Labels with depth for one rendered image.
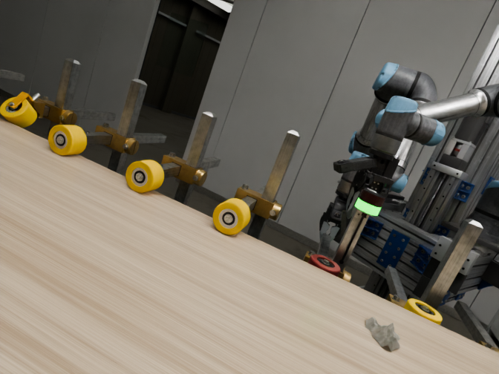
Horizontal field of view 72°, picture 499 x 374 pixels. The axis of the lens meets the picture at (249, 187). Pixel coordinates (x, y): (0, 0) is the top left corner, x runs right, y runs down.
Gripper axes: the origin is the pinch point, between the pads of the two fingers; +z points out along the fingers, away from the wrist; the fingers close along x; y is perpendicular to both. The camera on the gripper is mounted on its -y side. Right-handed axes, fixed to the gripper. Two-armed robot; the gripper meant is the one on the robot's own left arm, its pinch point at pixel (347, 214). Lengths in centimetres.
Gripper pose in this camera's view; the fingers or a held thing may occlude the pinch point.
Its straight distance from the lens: 104.7
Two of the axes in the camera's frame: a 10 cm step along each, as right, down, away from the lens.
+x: -0.6, -2.6, 9.6
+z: -3.3, 9.2, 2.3
